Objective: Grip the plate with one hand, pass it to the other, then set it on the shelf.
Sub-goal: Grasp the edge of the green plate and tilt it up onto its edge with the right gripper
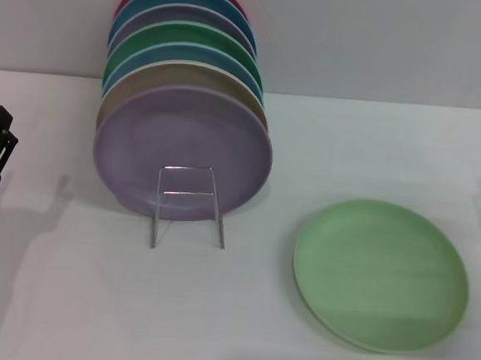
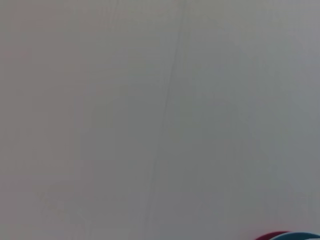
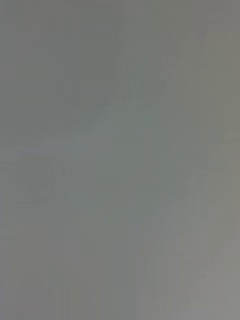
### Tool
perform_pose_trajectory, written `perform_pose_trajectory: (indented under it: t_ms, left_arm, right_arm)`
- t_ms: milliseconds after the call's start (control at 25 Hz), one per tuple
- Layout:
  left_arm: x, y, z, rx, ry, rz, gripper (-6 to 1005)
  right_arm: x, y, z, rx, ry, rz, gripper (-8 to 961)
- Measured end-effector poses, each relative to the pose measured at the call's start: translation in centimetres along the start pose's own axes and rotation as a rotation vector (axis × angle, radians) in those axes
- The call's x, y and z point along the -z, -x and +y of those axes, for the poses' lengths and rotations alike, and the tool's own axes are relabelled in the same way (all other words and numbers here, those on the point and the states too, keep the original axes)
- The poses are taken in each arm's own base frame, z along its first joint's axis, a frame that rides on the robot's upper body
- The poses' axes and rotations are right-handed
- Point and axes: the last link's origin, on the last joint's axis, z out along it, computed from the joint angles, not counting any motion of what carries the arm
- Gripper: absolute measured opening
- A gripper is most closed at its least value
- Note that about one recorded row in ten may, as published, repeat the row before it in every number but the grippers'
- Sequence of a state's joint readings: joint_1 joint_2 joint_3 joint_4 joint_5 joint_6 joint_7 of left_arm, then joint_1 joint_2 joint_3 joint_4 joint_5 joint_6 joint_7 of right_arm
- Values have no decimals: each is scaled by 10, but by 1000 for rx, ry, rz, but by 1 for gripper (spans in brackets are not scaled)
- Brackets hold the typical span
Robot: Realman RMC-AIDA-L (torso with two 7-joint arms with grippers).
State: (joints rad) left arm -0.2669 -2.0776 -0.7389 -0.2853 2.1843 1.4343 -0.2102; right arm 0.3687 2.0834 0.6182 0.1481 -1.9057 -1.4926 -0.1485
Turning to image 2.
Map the teal blue plate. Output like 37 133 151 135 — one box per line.
273 232 320 240

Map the red plate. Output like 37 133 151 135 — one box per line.
254 231 292 240

